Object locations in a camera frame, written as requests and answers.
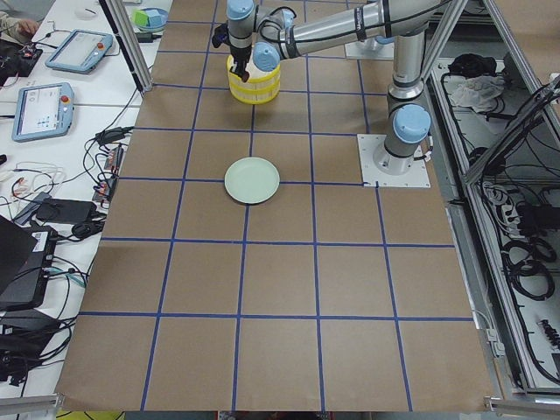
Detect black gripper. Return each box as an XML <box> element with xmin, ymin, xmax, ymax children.
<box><xmin>211</xmin><ymin>23</ymin><xmax>252</xmax><ymax>80</ymax></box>

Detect yellow steamer layer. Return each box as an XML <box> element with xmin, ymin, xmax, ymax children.
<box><xmin>229</xmin><ymin>82</ymin><xmax>280</xmax><ymax>105</ymax></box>
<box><xmin>226</xmin><ymin>56</ymin><xmax>281</xmax><ymax>94</ymax></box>

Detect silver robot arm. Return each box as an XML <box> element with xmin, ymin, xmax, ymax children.
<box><xmin>212</xmin><ymin>1</ymin><xmax>446</xmax><ymax>158</ymax></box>

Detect blue plate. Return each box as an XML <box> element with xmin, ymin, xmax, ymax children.
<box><xmin>131</xmin><ymin>7</ymin><xmax>168</xmax><ymax>32</ymax></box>

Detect blue foam cube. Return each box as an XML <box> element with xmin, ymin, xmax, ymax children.
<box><xmin>145</xmin><ymin>8</ymin><xmax>166</xmax><ymax>28</ymax></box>

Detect black power adapter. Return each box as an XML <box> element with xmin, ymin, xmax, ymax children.
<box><xmin>136</xmin><ymin>32</ymin><xmax>162</xmax><ymax>43</ymax></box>

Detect green foam cube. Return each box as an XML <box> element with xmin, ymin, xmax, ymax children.
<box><xmin>132</xmin><ymin>10</ymin><xmax>150</xmax><ymax>27</ymax></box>

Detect light green plate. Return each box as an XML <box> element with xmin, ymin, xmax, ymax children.
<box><xmin>224</xmin><ymin>157</ymin><xmax>280</xmax><ymax>205</ymax></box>

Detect upper blue teach pendant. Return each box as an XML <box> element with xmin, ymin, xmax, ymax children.
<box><xmin>45</xmin><ymin>30</ymin><xmax>114</xmax><ymax>74</ymax></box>

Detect blue teach pendant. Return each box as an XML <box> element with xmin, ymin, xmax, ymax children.
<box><xmin>11</xmin><ymin>82</ymin><xmax>74</xmax><ymax>143</ymax></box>
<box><xmin>45</xmin><ymin>30</ymin><xmax>114</xmax><ymax>74</ymax></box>

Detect lower blue teach pendant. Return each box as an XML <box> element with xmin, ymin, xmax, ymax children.
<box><xmin>11</xmin><ymin>82</ymin><xmax>74</xmax><ymax>143</ymax></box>

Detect white crumpled cloth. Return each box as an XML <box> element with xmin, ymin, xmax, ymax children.
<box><xmin>450</xmin><ymin>75</ymin><xmax>506</xmax><ymax>113</ymax></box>

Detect black laptop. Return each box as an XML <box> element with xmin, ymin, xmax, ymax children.
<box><xmin>1</xmin><ymin>217</ymin><xmax>56</xmax><ymax>312</ymax></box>

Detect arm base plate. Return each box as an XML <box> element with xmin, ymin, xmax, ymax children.
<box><xmin>345</xmin><ymin>36</ymin><xmax>395</xmax><ymax>60</ymax></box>
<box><xmin>357</xmin><ymin>134</ymin><xmax>431</xmax><ymax>189</ymax></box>

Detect aluminium frame post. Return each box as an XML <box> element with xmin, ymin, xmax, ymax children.
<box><xmin>99</xmin><ymin>0</ymin><xmax>153</xmax><ymax>95</ymax></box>

